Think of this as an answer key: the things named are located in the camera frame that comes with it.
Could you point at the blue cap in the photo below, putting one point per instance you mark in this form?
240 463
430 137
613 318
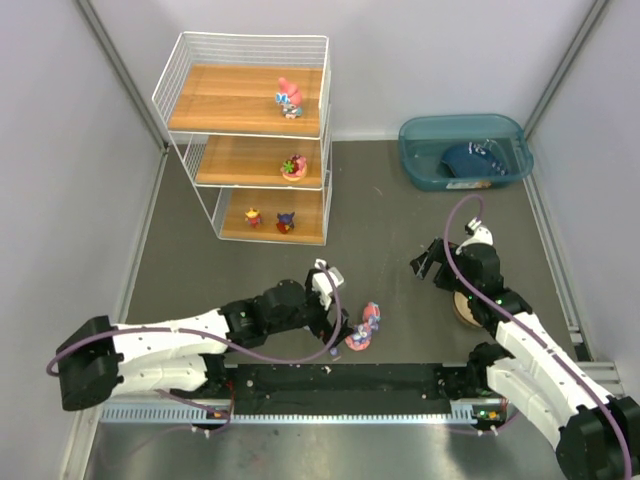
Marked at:
472 160

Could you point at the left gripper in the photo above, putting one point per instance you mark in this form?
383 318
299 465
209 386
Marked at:
320 321

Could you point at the white wire wooden shelf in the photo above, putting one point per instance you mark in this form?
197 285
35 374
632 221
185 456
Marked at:
216 99

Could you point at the wooden round block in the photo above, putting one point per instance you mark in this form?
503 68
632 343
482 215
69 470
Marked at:
462 310

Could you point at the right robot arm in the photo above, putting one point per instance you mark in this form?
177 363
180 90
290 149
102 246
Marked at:
593 433

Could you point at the pink bear strawberry toy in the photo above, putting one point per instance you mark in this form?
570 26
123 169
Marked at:
294 168

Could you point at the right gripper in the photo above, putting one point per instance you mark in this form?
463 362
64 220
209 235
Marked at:
441 270

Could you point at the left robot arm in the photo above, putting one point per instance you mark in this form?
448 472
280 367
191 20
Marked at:
102 360

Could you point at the yellow red toy figure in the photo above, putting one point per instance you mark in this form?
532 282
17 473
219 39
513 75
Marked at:
253 218

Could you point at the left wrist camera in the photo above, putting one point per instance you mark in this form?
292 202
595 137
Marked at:
326 281

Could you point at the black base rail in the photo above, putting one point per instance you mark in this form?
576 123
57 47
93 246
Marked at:
349 389

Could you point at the teal plastic bin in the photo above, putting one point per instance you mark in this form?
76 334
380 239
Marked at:
423 140

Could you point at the purple bunny donut toy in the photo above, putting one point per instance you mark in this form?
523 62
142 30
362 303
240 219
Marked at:
360 339

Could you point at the pink bunny toy on shelf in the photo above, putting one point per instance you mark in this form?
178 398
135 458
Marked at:
289 98

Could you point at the blue caped toy figure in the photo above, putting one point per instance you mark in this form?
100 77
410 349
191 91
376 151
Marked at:
285 222

